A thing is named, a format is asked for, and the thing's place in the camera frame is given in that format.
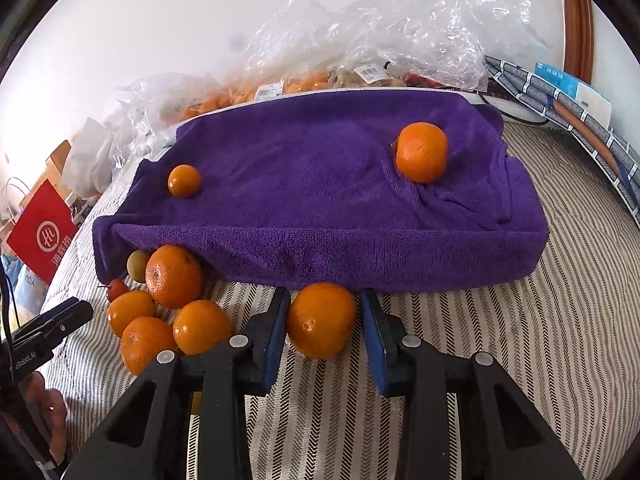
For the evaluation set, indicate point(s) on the brown wooden door frame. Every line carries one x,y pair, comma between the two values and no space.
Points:
577,25

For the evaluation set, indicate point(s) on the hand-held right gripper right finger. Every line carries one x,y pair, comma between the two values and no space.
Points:
375,347

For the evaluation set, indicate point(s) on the clear bag of brown fruit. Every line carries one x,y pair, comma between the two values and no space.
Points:
400,35

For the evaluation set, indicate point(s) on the white plastic bag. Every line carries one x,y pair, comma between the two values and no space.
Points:
87,155

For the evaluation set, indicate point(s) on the striped bed mattress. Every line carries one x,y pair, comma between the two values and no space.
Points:
550,310

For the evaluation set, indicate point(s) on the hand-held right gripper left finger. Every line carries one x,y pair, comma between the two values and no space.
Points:
272,345

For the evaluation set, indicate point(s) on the large orange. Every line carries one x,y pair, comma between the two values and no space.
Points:
173,276
321,320
421,152

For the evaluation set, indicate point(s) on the empty clear plastic bag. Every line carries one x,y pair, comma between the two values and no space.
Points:
140,100

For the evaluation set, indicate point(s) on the purple towel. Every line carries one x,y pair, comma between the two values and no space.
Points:
310,185

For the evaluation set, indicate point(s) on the small orange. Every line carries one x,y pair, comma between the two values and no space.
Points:
131,311
184,180
201,326
146,344

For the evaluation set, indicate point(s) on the blue checked cloth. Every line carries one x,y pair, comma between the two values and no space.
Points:
550,105

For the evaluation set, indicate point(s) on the person's left hand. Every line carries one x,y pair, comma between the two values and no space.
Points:
47,410

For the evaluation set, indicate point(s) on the red paper bag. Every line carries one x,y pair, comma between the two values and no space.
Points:
42,235

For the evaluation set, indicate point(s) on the clear bag of oranges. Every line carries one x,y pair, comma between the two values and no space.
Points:
300,82

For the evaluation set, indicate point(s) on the small green fruit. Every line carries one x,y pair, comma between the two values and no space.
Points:
136,264

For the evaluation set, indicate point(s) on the blue white tissue packet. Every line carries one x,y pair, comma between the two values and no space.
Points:
575,87

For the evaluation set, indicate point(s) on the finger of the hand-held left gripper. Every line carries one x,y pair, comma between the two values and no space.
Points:
60,317

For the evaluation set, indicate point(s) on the small red fruit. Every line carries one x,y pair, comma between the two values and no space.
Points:
118,289

